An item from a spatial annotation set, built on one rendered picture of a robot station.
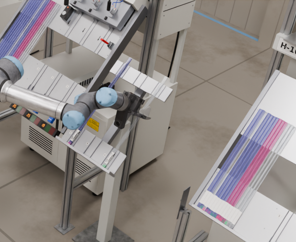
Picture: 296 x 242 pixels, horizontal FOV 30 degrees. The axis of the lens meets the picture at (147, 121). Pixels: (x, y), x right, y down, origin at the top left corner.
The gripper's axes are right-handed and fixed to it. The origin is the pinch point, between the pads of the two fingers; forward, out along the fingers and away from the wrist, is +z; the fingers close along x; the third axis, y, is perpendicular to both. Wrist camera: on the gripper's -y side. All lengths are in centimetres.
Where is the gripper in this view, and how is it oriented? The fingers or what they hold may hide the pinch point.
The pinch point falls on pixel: (140, 114)
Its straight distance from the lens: 252.2
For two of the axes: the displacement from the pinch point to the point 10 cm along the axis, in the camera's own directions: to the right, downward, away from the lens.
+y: 4.7, -8.8, -0.8
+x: -7.7, -4.5, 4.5
